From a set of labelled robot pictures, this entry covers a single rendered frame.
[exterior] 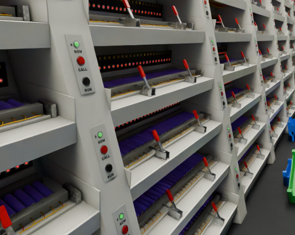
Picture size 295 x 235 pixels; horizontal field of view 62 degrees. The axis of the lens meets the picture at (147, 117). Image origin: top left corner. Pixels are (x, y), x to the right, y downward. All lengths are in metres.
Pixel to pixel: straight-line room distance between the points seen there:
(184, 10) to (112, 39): 0.55
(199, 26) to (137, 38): 0.44
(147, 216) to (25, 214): 0.36
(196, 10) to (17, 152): 0.87
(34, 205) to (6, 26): 0.33
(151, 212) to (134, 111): 0.32
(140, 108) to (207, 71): 0.49
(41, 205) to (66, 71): 0.27
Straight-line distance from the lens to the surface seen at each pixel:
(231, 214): 1.17
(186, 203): 0.87
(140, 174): 0.66
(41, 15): 0.54
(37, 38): 0.51
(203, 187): 0.97
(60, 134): 0.49
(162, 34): 0.80
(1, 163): 0.45
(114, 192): 0.57
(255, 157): 1.67
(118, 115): 0.59
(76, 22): 0.56
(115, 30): 0.64
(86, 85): 0.53
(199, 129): 0.95
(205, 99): 1.10
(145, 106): 0.67
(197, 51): 1.09
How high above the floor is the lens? 0.72
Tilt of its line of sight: 8 degrees down
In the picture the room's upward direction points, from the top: 13 degrees counter-clockwise
